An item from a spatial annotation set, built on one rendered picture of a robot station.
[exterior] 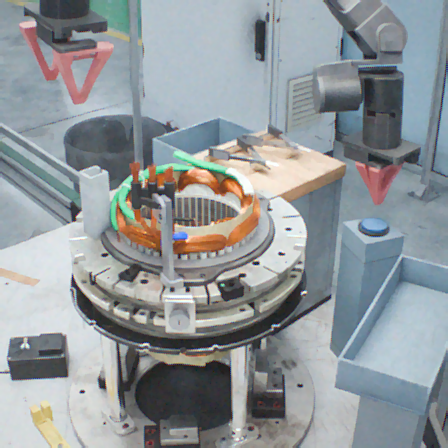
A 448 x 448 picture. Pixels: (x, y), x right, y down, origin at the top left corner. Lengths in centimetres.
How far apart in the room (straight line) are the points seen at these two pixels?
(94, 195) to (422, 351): 46
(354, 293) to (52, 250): 69
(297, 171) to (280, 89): 210
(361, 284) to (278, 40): 219
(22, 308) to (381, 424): 74
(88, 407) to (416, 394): 54
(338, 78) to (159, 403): 57
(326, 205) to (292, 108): 215
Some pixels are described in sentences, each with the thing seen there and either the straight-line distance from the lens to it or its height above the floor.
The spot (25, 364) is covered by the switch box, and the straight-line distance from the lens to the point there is 121.
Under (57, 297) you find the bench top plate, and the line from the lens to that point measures 141.
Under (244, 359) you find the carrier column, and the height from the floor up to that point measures 96.
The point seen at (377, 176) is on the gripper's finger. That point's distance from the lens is 104.
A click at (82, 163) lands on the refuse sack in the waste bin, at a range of 259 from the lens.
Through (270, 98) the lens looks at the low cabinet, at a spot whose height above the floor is 47.
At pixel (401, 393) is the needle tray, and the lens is 81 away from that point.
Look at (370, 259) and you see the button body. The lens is 110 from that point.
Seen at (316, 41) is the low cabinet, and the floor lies 70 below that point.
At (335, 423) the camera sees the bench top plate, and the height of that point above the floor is 78.
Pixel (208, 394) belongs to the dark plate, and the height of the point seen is 78.
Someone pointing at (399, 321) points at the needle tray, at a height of 103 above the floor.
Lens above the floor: 158
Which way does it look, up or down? 30 degrees down
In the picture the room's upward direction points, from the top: 1 degrees clockwise
